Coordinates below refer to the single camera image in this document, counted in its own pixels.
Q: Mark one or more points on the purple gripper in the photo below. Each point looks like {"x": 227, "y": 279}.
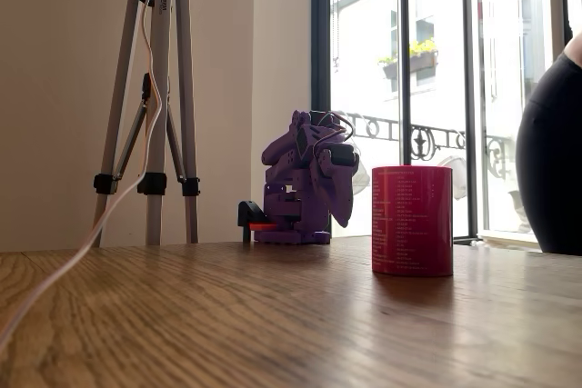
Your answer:
{"x": 336, "y": 185}

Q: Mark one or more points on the purple robot arm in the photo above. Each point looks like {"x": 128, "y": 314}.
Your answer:
{"x": 282, "y": 165}

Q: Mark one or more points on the red printed cup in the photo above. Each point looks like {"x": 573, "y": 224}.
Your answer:
{"x": 409, "y": 224}

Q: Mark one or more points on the black orange table clamp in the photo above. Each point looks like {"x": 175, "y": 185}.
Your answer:
{"x": 247, "y": 213}

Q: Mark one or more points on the black iron balcony railing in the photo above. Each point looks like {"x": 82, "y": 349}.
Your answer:
{"x": 425, "y": 142}

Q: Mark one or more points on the flower box with yellow flowers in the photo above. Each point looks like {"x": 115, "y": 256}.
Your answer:
{"x": 423, "y": 61}

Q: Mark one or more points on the grey stone urn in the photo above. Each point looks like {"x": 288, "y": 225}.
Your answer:
{"x": 520, "y": 211}

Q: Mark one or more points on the person in black trousers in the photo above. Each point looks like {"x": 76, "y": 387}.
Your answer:
{"x": 554, "y": 156}

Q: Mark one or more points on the dark window frame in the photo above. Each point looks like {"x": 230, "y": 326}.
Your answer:
{"x": 320, "y": 42}

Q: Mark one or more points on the silver camera tripod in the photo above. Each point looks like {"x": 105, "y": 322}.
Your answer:
{"x": 154, "y": 215}

